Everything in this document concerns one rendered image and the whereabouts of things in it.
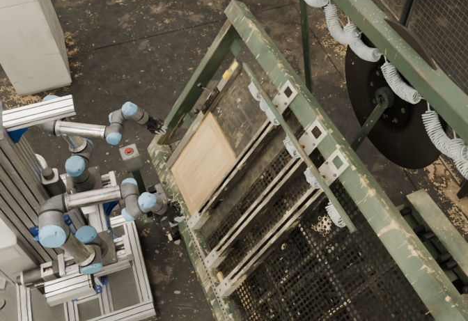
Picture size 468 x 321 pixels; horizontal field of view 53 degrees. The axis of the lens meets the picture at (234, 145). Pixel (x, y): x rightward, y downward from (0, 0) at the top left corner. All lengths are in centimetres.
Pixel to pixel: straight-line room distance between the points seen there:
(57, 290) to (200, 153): 118
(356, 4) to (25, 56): 348
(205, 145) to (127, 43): 287
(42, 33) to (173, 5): 189
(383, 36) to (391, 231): 89
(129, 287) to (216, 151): 135
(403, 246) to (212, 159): 140
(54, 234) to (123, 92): 298
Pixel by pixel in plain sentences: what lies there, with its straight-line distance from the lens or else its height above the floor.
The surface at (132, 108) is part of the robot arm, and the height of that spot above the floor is 167.
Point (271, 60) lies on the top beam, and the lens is 257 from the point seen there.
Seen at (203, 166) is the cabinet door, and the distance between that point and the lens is 305.
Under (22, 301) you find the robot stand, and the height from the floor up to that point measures 23.
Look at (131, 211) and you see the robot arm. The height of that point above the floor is 162.
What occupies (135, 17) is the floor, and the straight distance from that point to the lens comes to 605.
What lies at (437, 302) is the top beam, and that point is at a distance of 200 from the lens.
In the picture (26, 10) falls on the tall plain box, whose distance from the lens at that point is 477.
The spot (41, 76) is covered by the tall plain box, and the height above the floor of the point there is 23.
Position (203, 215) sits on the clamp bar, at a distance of 297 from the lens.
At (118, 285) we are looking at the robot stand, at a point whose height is 21.
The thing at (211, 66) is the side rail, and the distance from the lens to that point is 312.
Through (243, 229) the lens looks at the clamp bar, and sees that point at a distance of 268.
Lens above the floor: 365
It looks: 53 degrees down
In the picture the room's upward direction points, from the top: 2 degrees counter-clockwise
